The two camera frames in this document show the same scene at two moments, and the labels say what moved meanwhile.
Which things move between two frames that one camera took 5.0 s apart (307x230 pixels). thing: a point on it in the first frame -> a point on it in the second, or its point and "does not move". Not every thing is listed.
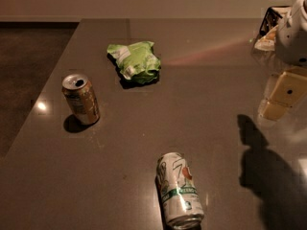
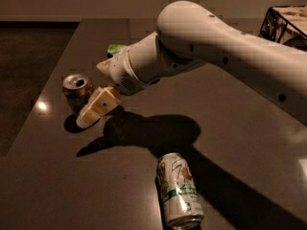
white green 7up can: x=180 y=200 does not move
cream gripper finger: x=289 y=88 -> x=102 y=101
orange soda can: x=80 y=92 does not move
